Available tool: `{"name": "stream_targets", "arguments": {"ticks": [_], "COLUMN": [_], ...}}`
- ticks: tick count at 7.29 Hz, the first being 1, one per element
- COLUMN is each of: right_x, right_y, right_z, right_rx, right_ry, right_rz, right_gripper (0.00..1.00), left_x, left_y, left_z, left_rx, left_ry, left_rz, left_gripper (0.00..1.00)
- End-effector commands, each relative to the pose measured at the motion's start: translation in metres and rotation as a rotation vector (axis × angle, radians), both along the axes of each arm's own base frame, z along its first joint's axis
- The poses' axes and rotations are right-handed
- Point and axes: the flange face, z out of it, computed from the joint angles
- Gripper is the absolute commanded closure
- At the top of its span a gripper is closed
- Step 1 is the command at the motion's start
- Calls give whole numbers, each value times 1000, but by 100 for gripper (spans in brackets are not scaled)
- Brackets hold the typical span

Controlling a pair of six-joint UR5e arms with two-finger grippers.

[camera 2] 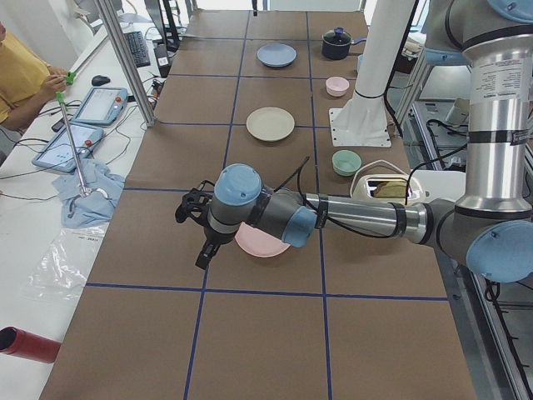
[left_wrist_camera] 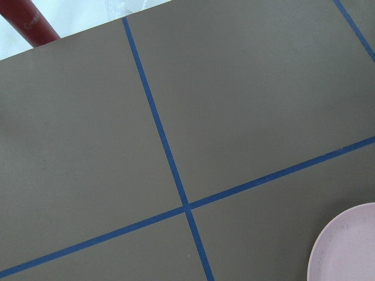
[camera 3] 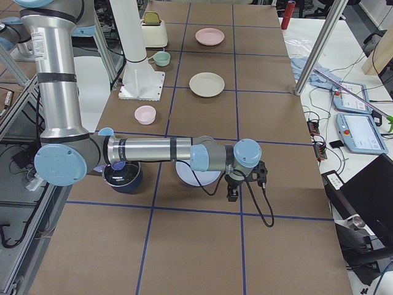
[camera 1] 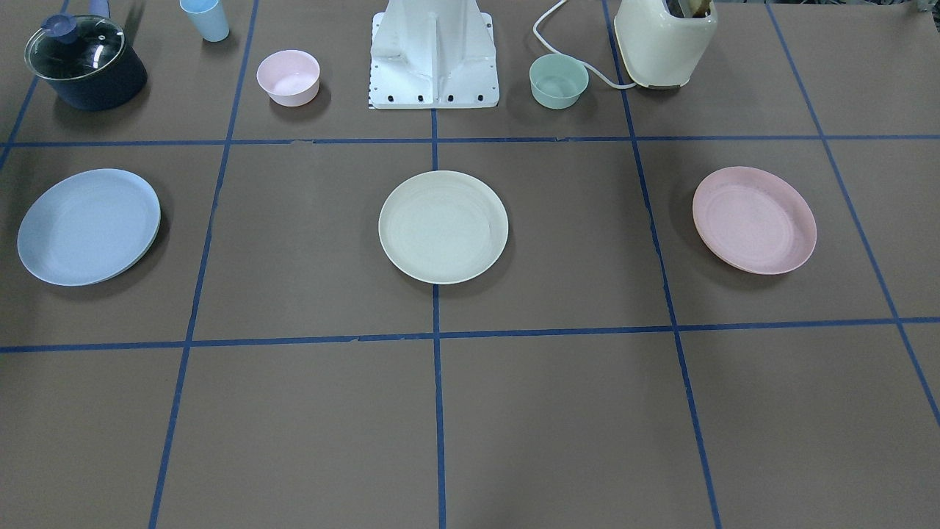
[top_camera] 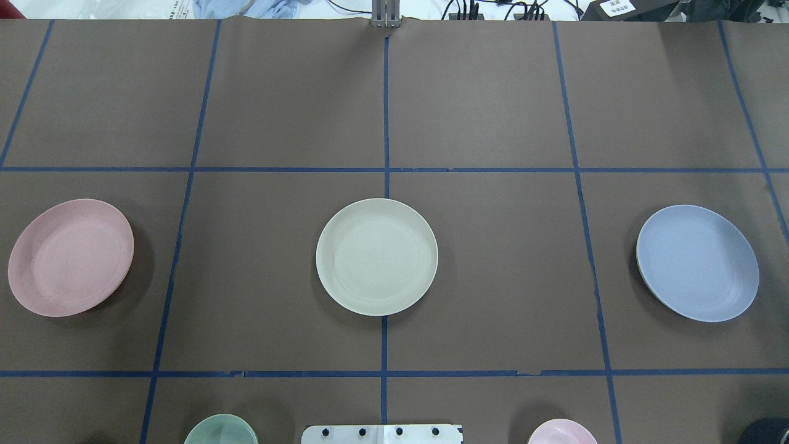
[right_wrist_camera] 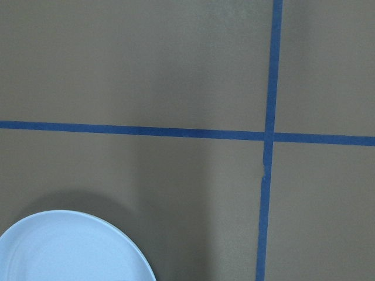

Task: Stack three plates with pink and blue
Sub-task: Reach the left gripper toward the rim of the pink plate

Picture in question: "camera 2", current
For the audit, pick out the upper teach pendant tablet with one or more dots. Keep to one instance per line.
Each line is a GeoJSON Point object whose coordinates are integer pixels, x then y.
{"type": "Point", "coordinates": [102, 106]}

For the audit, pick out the red cylinder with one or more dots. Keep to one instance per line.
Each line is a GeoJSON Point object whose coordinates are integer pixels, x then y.
{"type": "Point", "coordinates": [19, 343]}

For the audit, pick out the dark blue pot with lid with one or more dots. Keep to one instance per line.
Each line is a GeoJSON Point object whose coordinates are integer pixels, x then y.
{"type": "Point", "coordinates": [337, 43]}

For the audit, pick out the pink bowl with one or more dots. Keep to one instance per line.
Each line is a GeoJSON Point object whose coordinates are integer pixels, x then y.
{"type": "Point", "coordinates": [337, 86]}

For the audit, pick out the blue cloth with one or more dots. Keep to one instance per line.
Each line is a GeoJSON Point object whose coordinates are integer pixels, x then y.
{"type": "Point", "coordinates": [99, 205]}

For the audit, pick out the clear plastic bag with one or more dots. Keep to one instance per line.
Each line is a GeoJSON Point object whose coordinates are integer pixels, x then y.
{"type": "Point", "coordinates": [62, 273]}

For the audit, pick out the aluminium frame post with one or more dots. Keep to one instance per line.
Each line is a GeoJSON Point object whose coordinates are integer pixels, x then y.
{"type": "Point", "coordinates": [109, 17]}

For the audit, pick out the person in yellow shirt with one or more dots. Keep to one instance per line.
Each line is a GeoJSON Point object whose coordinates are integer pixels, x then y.
{"type": "Point", "coordinates": [28, 83]}

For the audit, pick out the black keyboard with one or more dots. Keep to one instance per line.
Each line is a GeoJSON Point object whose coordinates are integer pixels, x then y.
{"type": "Point", "coordinates": [138, 48]}

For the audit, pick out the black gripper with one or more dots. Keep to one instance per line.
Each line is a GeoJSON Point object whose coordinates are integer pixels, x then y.
{"type": "Point", "coordinates": [215, 238]}

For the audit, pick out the lower teach pendant tablet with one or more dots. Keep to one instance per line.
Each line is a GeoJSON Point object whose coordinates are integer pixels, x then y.
{"type": "Point", "coordinates": [57, 155]}

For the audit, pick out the teach pendant tablet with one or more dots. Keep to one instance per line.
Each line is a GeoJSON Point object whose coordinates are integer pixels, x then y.
{"type": "Point", "coordinates": [57, 155]}
{"type": "Point", "coordinates": [102, 106]}

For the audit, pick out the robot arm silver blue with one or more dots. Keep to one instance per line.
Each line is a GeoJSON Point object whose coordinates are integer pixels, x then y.
{"type": "Point", "coordinates": [489, 229]}

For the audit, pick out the metal grabber stick green handle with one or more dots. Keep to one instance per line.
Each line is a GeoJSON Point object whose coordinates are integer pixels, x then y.
{"type": "Point", "coordinates": [85, 190]}

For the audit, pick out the pink plate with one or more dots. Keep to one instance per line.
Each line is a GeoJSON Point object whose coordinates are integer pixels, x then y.
{"type": "Point", "coordinates": [258, 243]}

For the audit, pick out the green bowl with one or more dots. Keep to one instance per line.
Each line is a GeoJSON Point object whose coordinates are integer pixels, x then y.
{"type": "Point", "coordinates": [346, 162]}

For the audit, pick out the cream toaster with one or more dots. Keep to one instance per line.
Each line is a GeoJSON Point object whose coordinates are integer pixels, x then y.
{"type": "Point", "coordinates": [383, 181]}

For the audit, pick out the blue plate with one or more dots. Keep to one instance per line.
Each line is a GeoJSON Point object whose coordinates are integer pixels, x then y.
{"type": "Point", "coordinates": [277, 55]}

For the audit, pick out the black computer mouse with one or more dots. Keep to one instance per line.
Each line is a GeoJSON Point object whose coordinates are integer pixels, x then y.
{"type": "Point", "coordinates": [99, 80]}

